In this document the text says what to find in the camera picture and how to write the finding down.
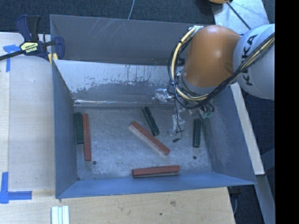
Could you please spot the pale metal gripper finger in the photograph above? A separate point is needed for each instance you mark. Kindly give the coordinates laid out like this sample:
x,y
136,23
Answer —
x,y
172,128
182,123

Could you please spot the dark green flat block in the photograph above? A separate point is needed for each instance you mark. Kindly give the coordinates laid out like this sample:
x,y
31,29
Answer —
x,y
151,121
197,133
79,128

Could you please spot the red-brown flat block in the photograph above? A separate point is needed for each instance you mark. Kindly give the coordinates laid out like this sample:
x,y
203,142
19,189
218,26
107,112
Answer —
x,y
149,137
155,170
87,136

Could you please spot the grey metal bin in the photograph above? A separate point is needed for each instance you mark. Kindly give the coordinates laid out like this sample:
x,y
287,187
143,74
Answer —
x,y
130,148

